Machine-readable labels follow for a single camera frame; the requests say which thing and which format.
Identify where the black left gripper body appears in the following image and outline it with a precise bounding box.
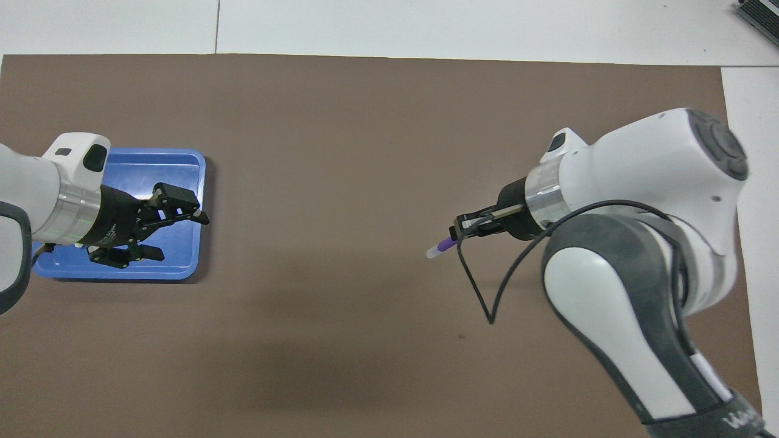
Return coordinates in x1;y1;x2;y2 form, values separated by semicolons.
79;184;151;252

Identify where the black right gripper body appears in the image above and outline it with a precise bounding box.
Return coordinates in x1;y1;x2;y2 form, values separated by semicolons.
498;176;549;242

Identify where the purple pen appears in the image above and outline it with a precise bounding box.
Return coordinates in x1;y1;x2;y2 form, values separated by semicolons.
426;236;458;260

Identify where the blue plastic tray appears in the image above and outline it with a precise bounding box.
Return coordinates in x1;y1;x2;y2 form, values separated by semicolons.
32;148;206;281

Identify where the brown table mat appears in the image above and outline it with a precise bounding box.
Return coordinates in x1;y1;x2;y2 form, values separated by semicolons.
0;54;766;438

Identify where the grey ribbed device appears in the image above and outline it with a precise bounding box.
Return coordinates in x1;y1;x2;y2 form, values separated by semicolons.
735;0;779;46

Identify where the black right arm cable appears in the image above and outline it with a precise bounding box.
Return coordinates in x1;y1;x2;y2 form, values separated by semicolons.
455;200;697;366

